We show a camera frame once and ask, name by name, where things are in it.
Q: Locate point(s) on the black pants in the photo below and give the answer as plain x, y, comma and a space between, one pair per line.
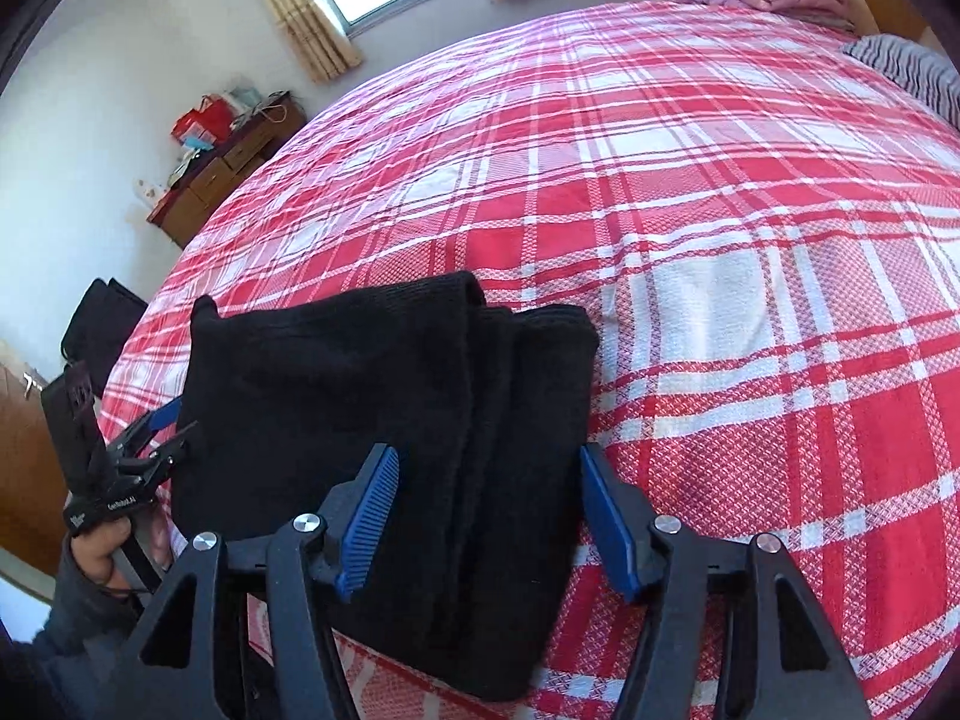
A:
300, 390

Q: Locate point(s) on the wooden dresser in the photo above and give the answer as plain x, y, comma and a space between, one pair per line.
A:
210, 180

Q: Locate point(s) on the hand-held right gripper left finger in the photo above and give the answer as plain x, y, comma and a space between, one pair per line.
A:
367, 517

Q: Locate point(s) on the person's left hand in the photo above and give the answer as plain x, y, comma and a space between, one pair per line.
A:
97, 547

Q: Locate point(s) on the pale teal bag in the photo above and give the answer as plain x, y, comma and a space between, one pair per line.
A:
247, 101

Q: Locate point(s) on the grey striped pillow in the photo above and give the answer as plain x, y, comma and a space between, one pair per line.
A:
907, 67

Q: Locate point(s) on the black bag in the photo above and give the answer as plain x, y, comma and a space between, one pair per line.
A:
105, 322

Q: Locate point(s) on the person's left forearm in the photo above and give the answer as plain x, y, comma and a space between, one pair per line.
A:
60, 630

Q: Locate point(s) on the red plaid bed sheet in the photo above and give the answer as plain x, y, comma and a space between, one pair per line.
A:
675, 240

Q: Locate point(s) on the wooden door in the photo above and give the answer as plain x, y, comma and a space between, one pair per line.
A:
30, 465

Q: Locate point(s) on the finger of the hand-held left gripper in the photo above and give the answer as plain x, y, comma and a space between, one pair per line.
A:
169, 454
163, 416

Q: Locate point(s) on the red bag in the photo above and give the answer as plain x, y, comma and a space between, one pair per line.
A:
202, 120

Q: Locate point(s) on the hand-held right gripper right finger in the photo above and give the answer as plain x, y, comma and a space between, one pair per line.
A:
611, 525

